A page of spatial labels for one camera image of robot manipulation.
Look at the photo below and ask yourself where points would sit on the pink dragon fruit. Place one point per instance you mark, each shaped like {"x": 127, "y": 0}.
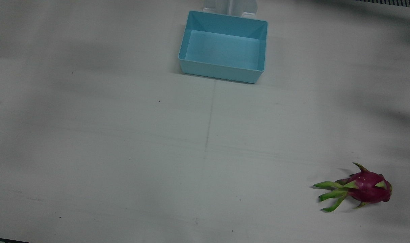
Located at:
{"x": 368, "y": 187}

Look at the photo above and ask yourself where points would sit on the light blue plastic bin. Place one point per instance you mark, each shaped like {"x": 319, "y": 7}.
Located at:
{"x": 225, "y": 50}

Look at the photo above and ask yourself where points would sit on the white stand base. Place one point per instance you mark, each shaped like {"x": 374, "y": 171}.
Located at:
{"x": 230, "y": 6}

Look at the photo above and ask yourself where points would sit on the dark ribbed vent strip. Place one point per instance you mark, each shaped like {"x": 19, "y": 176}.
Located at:
{"x": 387, "y": 2}

